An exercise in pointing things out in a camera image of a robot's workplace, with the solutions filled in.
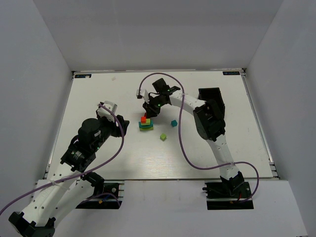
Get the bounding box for lime green rectangular block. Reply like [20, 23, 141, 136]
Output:
[145, 118, 151, 125]

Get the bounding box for teal arch block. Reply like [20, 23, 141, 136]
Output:
[138, 121, 154, 128]

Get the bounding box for lime green arch block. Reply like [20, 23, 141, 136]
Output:
[139, 127, 154, 131]

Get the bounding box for teal small cube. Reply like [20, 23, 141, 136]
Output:
[171, 120, 178, 127]

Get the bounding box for lime green small cube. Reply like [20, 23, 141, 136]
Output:
[160, 133, 167, 141]

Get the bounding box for black plastic bin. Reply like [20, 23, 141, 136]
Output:
[197, 87, 225, 116]

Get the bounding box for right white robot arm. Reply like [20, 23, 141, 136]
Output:
[136, 78, 244, 196]

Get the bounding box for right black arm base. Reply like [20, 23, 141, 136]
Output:
[202, 182, 254, 210]

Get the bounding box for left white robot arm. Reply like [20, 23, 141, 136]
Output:
[8, 105, 129, 237]

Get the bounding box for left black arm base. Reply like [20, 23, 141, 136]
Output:
[76, 172, 123, 209]

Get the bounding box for left blue corner label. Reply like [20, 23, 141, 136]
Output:
[75, 74, 92, 79]

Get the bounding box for blue corner label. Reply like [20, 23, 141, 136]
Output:
[75, 74, 92, 79]
[223, 71, 240, 76]

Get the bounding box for right blue corner label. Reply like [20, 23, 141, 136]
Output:
[223, 71, 240, 76]

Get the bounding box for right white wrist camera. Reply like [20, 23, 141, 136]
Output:
[136, 89, 150, 104]

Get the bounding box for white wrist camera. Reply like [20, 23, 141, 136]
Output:
[136, 89, 150, 104]
[96, 101, 117, 122]

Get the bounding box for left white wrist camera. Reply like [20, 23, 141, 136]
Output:
[96, 101, 117, 122]

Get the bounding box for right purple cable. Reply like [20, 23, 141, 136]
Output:
[138, 73, 260, 203]

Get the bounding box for purple cable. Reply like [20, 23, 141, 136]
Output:
[0, 103, 125, 218]
[138, 73, 260, 203]

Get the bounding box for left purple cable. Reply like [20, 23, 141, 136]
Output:
[0, 103, 125, 218]

